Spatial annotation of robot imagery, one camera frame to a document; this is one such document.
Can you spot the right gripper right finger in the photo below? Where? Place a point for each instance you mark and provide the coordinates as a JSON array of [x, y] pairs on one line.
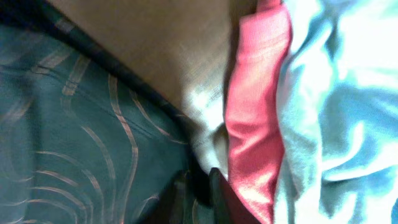
[[227, 208]]

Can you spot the light grey blue shirt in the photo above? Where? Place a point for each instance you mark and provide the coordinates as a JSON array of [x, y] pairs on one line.
[[336, 104]]

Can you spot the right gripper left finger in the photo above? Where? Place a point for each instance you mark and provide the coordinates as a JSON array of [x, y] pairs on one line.
[[175, 202]]

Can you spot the black printed cycling jersey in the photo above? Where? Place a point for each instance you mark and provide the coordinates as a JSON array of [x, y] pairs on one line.
[[83, 140]]

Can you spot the red shirt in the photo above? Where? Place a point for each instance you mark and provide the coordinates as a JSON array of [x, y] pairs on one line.
[[255, 143]]

